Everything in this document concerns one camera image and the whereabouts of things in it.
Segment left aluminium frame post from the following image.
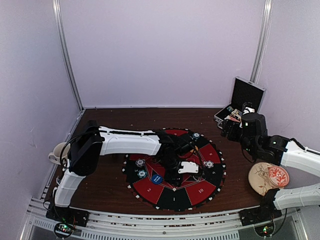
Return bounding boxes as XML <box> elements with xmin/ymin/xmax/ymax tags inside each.
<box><xmin>52</xmin><ymin>0</ymin><xmax>84</xmax><ymax>112</ymax></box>

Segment green chips stack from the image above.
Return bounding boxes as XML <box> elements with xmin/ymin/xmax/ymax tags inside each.
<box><xmin>192</xmin><ymin>132</ymin><xmax>201</xmax><ymax>140</ymax></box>

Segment blue small blind button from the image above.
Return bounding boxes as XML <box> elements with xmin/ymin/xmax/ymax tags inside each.
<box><xmin>151</xmin><ymin>174</ymin><xmax>163</xmax><ymax>185</ymax></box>

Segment orange patterned small plate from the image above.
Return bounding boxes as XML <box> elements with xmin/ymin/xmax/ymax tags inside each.
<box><xmin>268</xmin><ymin>165</ymin><xmax>290</xmax><ymax>188</ymax></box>

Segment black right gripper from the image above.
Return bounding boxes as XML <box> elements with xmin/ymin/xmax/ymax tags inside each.
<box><xmin>221</xmin><ymin>119</ymin><xmax>256</xmax><ymax>157</ymax></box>

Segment blue cream chips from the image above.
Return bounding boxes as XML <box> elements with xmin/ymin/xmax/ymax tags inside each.
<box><xmin>135</xmin><ymin>158</ymin><xmax>146</xmax><ymax>168</ymax></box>

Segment right aluminium frame post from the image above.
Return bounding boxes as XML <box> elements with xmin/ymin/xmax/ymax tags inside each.
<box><xmin>249</xmin><ymin>0</ymin><xmax>273</xmax><ymax>84</ymax></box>

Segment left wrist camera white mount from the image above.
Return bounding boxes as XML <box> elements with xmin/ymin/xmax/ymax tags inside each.
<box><xmin>178</xmin><ymin>161</ymin><xmax>199</xmax><ymax>174</ymax></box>

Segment round red black poker mat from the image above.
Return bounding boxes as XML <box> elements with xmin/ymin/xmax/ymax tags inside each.
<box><xmin>122</xmin><ymin>128</ymin><xmax>227</xmax><ymax>212</ymax></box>

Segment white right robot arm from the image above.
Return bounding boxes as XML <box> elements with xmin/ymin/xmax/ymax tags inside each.
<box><xmin>221</xmin><ymin>113</ymin><xmax>320</xmax><ymax>221</ymax></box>

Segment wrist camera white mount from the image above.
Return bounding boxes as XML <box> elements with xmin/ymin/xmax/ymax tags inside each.
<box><xmin>242</xmin><ymin>102</ymin><xmax>256</xmax><ymax>115</ymax></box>
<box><xmin>178</xmin><ymin>161</ymin><xmax>199</xmax><ymax>174</ymax></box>

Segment cream floral plate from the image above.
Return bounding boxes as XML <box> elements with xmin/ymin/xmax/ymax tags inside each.
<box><xmin>248</xmin><ymin>162</ymin><xmax>276</xmax><ymax>196</ymax></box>

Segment white floral ceramic mug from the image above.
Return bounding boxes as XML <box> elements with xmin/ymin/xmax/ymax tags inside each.
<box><xmin>48</xmin><ymin>142</ymin><xmax>70</xmax><ymax>165</ymax></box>

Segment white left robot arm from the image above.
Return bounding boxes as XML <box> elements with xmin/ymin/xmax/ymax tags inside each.
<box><xmin>51</xmin><ymin>120</ymin><xmax>203</xmax><ymax>222</ymax></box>

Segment aluminium frame post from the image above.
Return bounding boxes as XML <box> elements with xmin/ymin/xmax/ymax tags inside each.
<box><xmin>249</xmin><ymin>0</ymin><xmax>273</xmax><ymax>84</ymax></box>
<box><xmin>52</xmin><ymin>0</ymin><xmax>84</xmax><ymax>112</ymax></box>

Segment aluminium poker case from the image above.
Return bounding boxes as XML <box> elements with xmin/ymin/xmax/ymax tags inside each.
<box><xmin>214</xmin><ymin>76</ymin><xmax>266</xmax><ymax>129</ymax></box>

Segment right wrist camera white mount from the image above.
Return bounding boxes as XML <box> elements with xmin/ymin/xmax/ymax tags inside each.
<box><xmin>242</xmin><ymin>102</ymin><xmax>256</xmax><ymax>115</ymax></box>

